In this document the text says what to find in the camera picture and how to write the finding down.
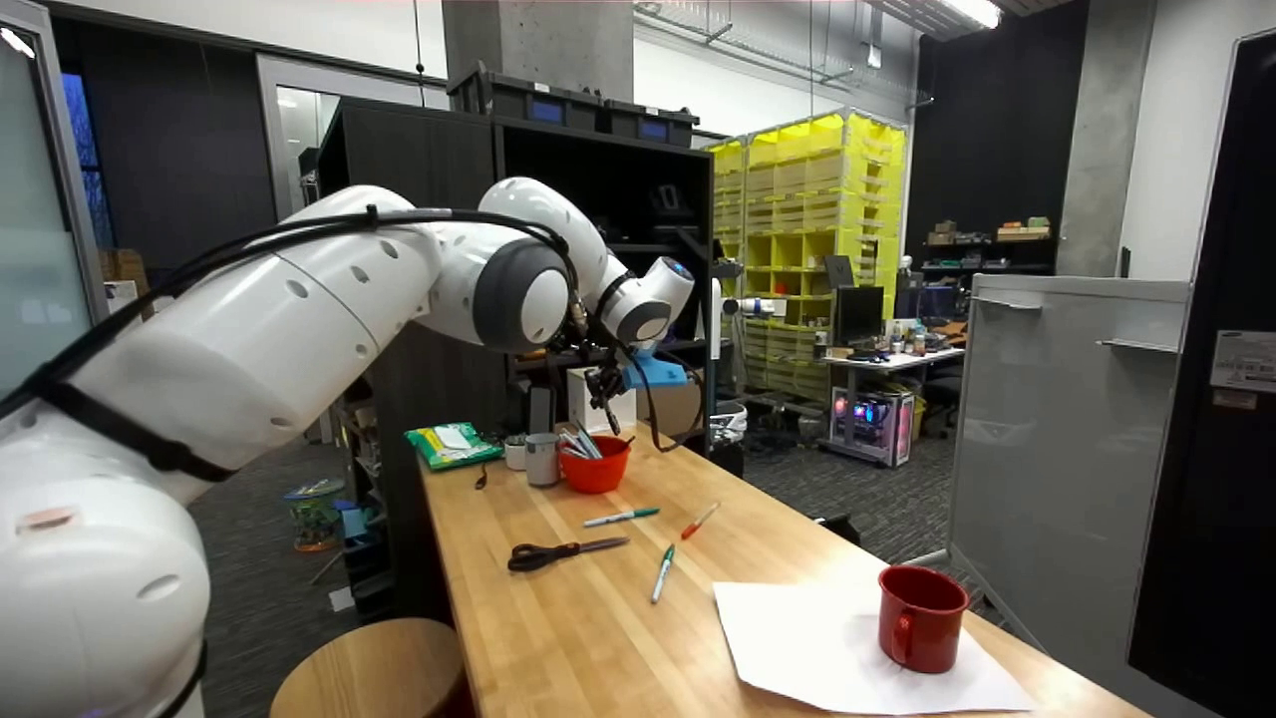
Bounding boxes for green wipes packet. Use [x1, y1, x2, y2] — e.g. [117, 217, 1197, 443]
[401, 420, 508, 476]

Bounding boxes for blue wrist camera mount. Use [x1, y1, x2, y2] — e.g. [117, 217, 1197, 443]
[621, 350, 696, 395]

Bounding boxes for yellow bin rack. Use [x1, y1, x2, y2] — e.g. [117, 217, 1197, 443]
[708, 109, 914, 402]

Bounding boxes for black door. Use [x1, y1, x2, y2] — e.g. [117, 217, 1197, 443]
[1130, 25, 1276, 718]

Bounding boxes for white paper sheet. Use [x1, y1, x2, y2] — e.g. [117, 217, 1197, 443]
[708, 564, 1037, 715]

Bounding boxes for ceiling light strip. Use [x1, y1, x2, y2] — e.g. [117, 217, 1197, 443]
[937, 0, 1006, 32]

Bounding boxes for white box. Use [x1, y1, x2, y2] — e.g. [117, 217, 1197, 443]
[566, 363, 640, 439]

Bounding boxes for light coloured pen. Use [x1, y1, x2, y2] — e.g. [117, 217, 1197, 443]
[554, 422, 605, 464]

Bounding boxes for glass partition panel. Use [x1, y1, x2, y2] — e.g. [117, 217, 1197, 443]
[0, 9, 111, 402]

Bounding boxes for grey metal cabinet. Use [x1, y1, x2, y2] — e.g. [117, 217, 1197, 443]
[948, 270, 1197, 681]

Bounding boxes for orange bowl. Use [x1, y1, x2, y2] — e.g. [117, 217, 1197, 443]
[554, 430, 637, 499]

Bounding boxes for black scissors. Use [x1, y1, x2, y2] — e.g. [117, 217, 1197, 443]
[501, 532, 635, 574]

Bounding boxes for grey metal cup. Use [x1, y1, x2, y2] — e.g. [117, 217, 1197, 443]
[521, 430, 563, 492]

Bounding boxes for white door sign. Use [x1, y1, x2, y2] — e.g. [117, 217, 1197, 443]
[1209, 329, 1276, 395]

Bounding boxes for cardboard box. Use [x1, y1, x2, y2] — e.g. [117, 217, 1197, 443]
[654, 375, 708, 439]

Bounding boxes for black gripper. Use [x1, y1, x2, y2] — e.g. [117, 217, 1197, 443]
[532, 335, 629, 439]

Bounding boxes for black shelf unit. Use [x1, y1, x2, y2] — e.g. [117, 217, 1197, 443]
[316, 67, 716, 452]

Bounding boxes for background office desk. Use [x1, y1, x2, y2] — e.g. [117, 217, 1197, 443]
[823, 340, 969, 402]

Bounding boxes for white pen green cap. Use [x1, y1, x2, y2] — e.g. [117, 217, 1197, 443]
[579, 504, 663, 532]

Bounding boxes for round wooden stool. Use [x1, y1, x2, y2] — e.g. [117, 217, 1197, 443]
[266, 616, 472, 718]

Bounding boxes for white vertical pole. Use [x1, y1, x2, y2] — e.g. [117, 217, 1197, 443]
[702, 255, 748, 402]

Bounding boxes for red mug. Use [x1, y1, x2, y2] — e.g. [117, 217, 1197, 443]
[873, 559, 974, 674]

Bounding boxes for black computer monitor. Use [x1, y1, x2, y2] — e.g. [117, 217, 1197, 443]
[831, 278, 889, 350]

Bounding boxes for grey trash bin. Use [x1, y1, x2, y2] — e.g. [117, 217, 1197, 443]
[706, 395, 753, 456]

